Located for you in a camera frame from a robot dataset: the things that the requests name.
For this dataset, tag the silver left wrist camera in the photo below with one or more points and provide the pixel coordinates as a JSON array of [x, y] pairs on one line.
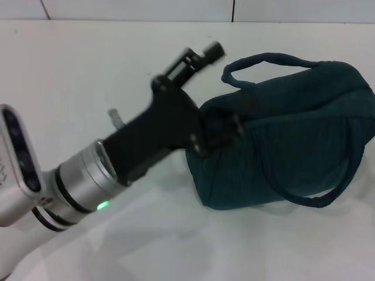
[[17, 146]]

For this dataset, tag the dark teal insulated bag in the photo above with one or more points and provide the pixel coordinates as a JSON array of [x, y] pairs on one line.
[[293, 131]]

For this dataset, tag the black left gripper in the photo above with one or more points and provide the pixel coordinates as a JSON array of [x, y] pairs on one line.
[[167, 126]]

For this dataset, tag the white partition panel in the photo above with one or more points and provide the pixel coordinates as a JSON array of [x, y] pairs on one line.
[[20, 8], [304, 10], [140, 8]]

